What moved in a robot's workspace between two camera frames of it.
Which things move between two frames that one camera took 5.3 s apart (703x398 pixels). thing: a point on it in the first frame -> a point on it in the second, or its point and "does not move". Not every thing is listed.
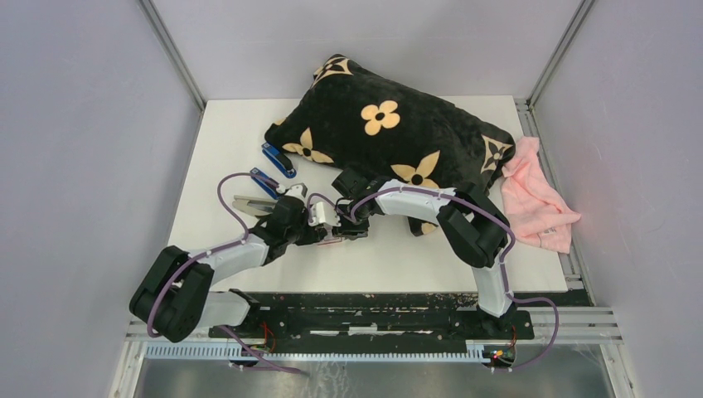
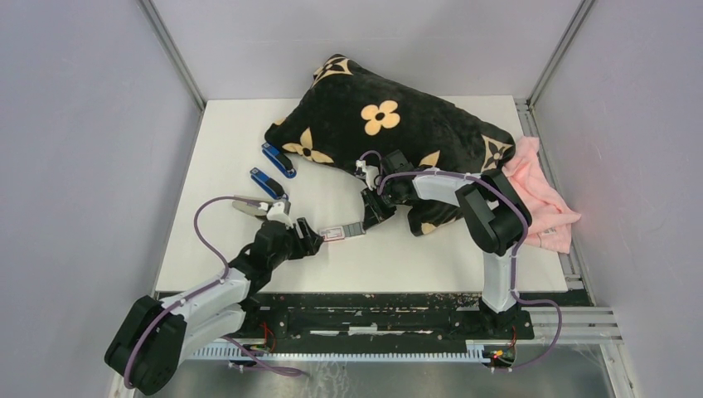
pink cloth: x=539 y=212 does not move
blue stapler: x=268 y=187 does not move
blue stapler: x=279 y=160 does not move
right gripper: x=348 y=230 -> x=374 y=213
